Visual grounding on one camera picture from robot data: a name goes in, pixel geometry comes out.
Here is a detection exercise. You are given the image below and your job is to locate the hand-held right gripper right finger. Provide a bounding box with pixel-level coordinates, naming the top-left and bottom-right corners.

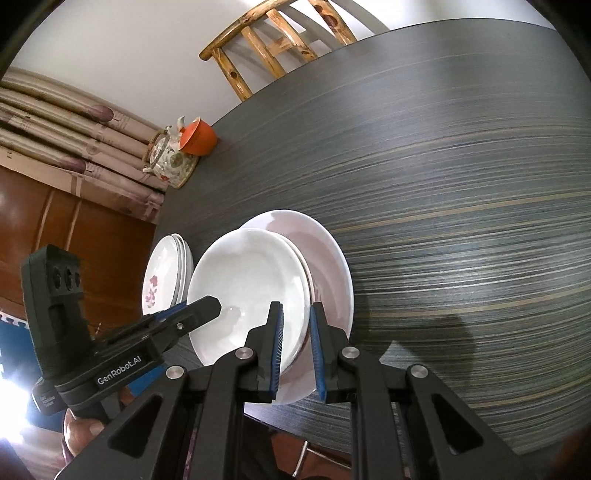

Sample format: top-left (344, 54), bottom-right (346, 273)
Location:
top-left (309, 302), bottom-right (542, 480)

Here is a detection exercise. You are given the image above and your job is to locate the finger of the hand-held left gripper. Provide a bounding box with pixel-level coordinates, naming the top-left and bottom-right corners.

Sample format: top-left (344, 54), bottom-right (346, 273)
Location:
top-left (137, 302), bottom-right (191, 330)
top-left (147, 296), bottom-right (223, 352)

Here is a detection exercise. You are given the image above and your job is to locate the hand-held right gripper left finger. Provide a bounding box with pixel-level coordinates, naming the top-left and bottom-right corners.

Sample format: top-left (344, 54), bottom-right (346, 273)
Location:
top-left (55, 301), bottom-right (284, 480)

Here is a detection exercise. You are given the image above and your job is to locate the white blue-rimmed plate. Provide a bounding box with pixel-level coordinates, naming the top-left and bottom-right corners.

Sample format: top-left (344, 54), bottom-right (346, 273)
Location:
top-left (181, 237), bottom-right (194, 302)

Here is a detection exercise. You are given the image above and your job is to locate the white bowl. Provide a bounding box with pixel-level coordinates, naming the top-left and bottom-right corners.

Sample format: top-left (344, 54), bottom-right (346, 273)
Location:
top-left (187, 228), bottom-right (311, 376)
top-left (239, 210), bottom-right (355, 406)

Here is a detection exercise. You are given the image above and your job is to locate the person's left hand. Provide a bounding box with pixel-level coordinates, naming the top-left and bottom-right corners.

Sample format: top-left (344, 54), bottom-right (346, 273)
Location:
top-left (61, 408), bottom-right (106, 468)

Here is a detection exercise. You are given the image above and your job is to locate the blue foam floor mat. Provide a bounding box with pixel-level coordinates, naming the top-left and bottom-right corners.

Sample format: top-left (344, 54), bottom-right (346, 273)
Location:
top-left (0, 310), bottom-right (34, 372)

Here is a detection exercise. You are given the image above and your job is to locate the brown wooden cabinet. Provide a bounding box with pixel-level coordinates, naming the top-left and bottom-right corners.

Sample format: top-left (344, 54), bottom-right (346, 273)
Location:
top-left (0, 166), bottom-right (156, 326)

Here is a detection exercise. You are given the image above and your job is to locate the metal chair leg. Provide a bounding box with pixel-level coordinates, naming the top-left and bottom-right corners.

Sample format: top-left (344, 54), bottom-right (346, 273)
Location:
top-left (291, 440), bottom-right (312, 478)

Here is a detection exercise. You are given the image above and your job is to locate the floral ceramic teapot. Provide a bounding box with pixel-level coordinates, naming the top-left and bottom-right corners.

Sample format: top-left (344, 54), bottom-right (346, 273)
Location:
top-left (142, 115), bottom-right (197, 182)

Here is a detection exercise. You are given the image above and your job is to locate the beige patterned curtain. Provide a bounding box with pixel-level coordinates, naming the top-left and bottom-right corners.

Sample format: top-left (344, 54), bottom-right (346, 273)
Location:
top-left (0, 67), bottom-right (170, 225)

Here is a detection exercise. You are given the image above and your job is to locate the orange cup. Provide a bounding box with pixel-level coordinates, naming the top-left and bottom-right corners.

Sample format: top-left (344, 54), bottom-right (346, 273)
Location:
top-left (179, 117), bottom-right (218, 157)

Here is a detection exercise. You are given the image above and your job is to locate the wooden chair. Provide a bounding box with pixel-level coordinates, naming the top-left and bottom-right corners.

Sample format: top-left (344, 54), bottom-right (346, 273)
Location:
top-left (199, 0), bottom-right (358, 101)

